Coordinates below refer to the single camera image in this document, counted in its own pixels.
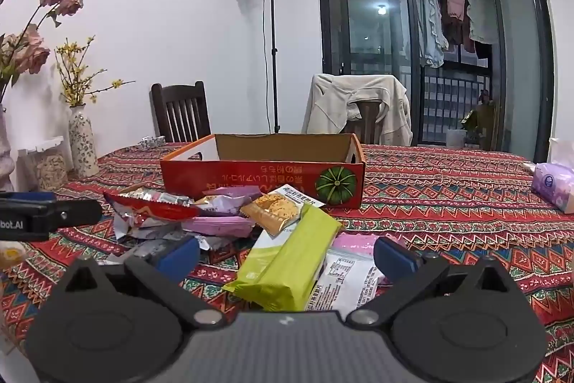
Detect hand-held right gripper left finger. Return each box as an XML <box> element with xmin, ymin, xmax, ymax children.
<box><xmin>57</xmin><ymin>236</ymin><xmax>225</xmax><ymax>330</ymax></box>

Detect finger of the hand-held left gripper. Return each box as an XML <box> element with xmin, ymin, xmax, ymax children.
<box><xmin>0</xmin><ymin>191</ymin><xmax>104</xmax><ymax>229</ymax></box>

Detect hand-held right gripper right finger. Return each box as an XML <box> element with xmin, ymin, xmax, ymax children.
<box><xmin>347</xmin><ymin>236</ymin><xmax>520</xmax><ymax>330</ymax></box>

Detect lime green snack packet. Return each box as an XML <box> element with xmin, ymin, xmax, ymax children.
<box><xmin>222</xmin><ymin>204</ymin><xmax>344</xmax><ymax>312</ymax></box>

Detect orange cracker packet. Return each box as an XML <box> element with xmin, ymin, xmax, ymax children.
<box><xmin>240</xmin><ymin>184</ymin><xmax>327</xmax><ymax>237</ymax></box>

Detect red cardboard box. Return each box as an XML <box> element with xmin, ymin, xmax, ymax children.
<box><xmin>160</xmin><ymin>133</ymin><xmax>366</xmax><ymax>210</ymax></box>

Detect glass jar with white lid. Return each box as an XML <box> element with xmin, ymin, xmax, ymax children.
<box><xmin>18</xmin><ymin>136</ymin><xmax>69</xmax><ymax>192</ymax></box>

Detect white and pink snack packet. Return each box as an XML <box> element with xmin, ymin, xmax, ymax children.
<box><xmin>309</xmin><ymin>233</ymin><xmax>392</xmax><ymax>312</ymax></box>

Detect red snack packet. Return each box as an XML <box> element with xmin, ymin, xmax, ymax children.
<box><xmin>103</xmin><ymin>191</ymin><xmax>202</xmax><ymax>228</ymax></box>

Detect large pink snack packet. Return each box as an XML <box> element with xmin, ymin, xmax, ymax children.
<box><xmin>182</xmin><ymin>215</ymin><xmax>256</xmax><ymax>239</ymax></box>

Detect floral ceramic vase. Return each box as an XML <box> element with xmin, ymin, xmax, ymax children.
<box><xmin>68</xmin><ymin>105</ymin><xmax>100</xmax><ymax>178</ymax></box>

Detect silver and gold snack packet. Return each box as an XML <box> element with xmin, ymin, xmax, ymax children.
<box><xmin>193</xmin><ymin>195</ymin><xmax>253</xmax><ymax>217</ymax></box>

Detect pale tall vase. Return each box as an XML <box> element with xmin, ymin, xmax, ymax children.
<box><xmin>0</xmin><ymin>109</ymin><xmax>16</xmax><ymax>192</ymax></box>

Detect purple snack packet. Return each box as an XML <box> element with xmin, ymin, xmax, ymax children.
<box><xmin>211</xmin><ymin>186</ymin><xmax>263</xmax><ymax>202</ymax></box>

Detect yellow flower branches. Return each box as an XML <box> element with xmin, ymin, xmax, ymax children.
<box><xmin>55</xmin><ymin>35</ymin><xmax>136</xmax><ymax>108</ymax></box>

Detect wooden chair under jacket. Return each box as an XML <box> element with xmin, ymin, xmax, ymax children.
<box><xmin>344</xmin><ymin>100</ymin><xmax>383</xmax><ymax>145</ymax></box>

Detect dark wooden chair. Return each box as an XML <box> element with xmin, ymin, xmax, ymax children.
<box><xmin>151</xmin><ymin>81</ymin><xmax>211</xmax><ymax>144</ymax></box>

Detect beige jacket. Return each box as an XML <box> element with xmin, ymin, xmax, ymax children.
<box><xmin>301</xmin><ymin>73</ymin><xmax>413</xmax><ymax>147</ymax></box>

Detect potted plant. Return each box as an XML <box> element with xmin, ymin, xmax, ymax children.
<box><xmin>462</xmin><ymin>89</ymin><xmax>498</xmax><ymax>148</ymax></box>

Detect purple tissue pack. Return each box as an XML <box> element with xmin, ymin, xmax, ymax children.
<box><xmin>531</xmin><ymin>162</ymin><xmax>574</xmax><ymax>214</ymax></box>

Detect pale blue hanging garment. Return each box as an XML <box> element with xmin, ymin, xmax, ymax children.
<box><xmin>413</xmin><ymin>0</ymin><xmax>450</xmax><ymax>70</ymax></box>

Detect sliding glass door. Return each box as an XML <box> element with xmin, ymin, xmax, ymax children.
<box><xmin>315</xmin><ymin>0</ymin><xmax>556</xmax><ymax>164</ymax></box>

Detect white hanging garment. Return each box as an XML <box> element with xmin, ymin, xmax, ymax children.
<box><xmin>464</xmin><ymin>0</ymin><xmax>500</xmax><ymax>45</ymax></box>

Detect pink hanging garment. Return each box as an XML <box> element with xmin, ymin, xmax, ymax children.
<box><xmin>442</xmin><ymin>0</ymin><xmax>468</xmax><ymax>47</ymax></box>

